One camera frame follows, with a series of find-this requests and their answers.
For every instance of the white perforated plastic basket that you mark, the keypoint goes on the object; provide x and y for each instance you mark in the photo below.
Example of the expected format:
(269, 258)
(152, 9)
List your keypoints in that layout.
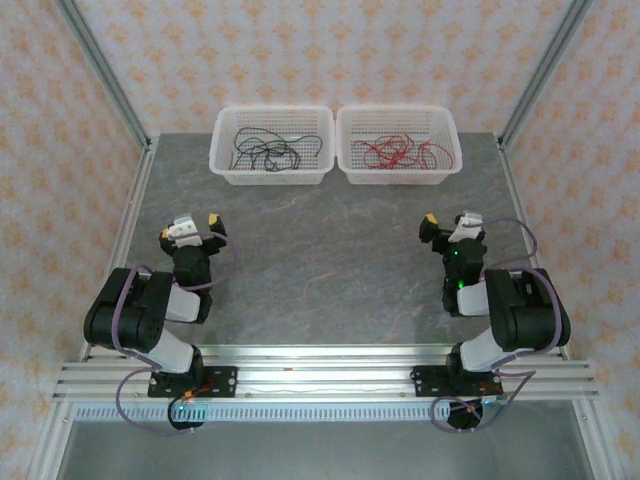
(310, 120)
(360, 120)

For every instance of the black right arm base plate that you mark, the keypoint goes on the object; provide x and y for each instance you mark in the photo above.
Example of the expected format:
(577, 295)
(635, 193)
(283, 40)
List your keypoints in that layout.
(425, 380)

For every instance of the black arm base housing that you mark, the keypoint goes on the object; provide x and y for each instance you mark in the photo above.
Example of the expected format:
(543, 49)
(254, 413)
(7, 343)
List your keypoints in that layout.
(187, 420)
(470, 417)

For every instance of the grey metal lower shelf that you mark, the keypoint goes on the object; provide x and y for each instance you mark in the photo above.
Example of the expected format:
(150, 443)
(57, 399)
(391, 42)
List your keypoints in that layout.
(325, 450)

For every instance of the aluminium table side rail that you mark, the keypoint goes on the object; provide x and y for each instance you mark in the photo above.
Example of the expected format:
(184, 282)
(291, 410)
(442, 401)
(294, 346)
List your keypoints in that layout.
(520, 200)
(132, 210)

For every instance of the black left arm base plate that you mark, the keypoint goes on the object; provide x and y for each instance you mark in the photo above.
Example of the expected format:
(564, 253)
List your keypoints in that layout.
(225, 382)

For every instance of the aluminium frame post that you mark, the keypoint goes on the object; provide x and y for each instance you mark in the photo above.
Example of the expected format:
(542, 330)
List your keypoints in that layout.
(102, 65)
(547, 65)

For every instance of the aluminium mounting rail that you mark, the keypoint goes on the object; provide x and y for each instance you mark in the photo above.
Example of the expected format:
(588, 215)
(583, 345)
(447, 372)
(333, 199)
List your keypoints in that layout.
(325, 372)

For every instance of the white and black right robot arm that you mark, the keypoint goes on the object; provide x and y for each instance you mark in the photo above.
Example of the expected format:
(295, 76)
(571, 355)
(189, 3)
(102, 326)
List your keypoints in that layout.
(525, 310)

